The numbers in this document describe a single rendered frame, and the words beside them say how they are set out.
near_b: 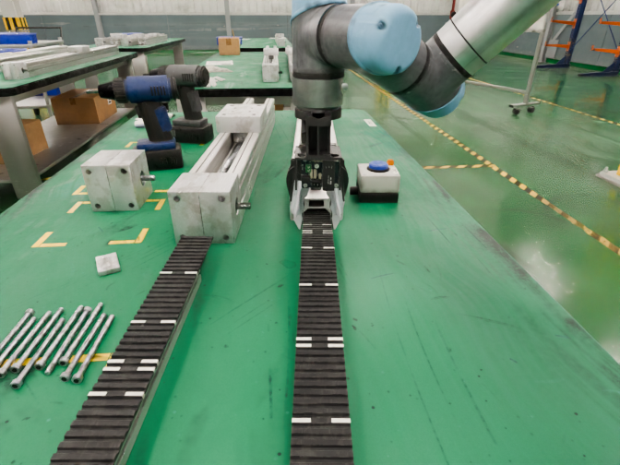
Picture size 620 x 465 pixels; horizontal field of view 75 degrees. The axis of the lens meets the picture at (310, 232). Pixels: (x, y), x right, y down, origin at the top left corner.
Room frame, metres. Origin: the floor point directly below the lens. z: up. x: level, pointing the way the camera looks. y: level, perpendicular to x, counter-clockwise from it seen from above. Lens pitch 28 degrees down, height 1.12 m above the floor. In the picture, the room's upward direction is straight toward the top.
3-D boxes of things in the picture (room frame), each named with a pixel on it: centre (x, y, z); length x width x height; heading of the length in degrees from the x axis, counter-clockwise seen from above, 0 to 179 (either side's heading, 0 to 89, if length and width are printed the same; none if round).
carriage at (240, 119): (1.09, 0.18, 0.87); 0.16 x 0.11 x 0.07; 0
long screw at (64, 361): (0.38, 0.27, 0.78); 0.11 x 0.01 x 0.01; 3
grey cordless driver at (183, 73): (1.26, 0.39, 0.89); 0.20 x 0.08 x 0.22; 78
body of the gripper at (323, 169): (0.62, -0.01, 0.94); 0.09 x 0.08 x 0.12; 0
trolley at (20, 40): (5.00, 3.20, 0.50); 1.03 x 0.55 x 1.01; 10
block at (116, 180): (0.78, 0.38, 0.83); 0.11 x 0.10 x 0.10; 94
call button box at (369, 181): (0.81, -0.13, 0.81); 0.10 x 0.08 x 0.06; 90
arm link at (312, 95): (0.63, -0.01, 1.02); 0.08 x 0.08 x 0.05
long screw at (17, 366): (0.37, 0.32, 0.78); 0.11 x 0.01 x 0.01; 4
